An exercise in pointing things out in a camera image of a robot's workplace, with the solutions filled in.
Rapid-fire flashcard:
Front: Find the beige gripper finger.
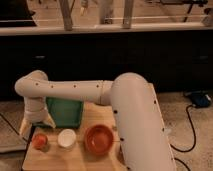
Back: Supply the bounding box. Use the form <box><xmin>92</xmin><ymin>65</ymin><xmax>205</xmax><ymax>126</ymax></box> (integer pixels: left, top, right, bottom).
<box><xmin>19</xmin><ymin>118</ymin><xmax>32</xmax><ymax>137</ymax></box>
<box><xmin>42</xmin><ymin>113</ymin><xmax>56</xmax><ymax>129</ymax></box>

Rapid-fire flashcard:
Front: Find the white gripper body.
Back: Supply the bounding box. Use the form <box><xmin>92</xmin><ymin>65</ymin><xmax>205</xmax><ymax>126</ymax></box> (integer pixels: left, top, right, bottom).
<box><xmin>24</xmin><ymin>98</ymin><xmax>48</xmax><ymax>123</ymax></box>

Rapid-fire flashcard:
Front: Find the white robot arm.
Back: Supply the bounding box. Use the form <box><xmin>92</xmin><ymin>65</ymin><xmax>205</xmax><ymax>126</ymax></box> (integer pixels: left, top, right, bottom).
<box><xmin>14</xmin><ymin>70</ymin><xmax>177</xmax><ymax>171</ymax></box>

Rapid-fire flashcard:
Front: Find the red apple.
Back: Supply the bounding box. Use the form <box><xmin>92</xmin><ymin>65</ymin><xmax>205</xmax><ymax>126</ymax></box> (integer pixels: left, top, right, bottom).
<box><xmin>32</xmin><ymin>133</ymin><xmax>48</xmax><ymax>150</ymax></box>

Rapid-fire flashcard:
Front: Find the white metal cup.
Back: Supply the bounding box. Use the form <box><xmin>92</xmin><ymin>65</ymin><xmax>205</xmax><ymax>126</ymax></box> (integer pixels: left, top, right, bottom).
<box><xmin>57</xmin><ymin>129</ymin><xmax>76</xmax><ymax>148</ymax></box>

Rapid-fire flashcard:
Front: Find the green plastic tray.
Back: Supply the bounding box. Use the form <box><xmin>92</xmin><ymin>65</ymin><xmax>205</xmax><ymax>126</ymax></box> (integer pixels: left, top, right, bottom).
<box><xmin>45</xmin><ymin>97</ymin><xmax>84</xmax><ymax>129</ymax></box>

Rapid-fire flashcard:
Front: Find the orange-brown bowl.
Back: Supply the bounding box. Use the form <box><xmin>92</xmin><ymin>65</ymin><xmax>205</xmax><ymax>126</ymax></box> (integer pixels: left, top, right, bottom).
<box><xmin>84</xmin><ymin>124</ymin><xmax>114</xmax><ymax>156</ymax></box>

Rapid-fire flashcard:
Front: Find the black low cabinet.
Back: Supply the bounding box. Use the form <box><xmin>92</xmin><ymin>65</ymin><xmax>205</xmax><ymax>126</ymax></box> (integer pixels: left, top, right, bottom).
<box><xmin>0</xmin><ymin>30</ymin><xmax>213</xmax><ymax>100</ymax></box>

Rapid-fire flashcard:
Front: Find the dark blue foot pedal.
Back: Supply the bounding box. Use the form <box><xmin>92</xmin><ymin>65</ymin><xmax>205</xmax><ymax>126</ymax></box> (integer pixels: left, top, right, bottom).
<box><xmin>189</xmin><ymin>92</ymin><xmax>211</xmax><ymax>108</ymax></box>

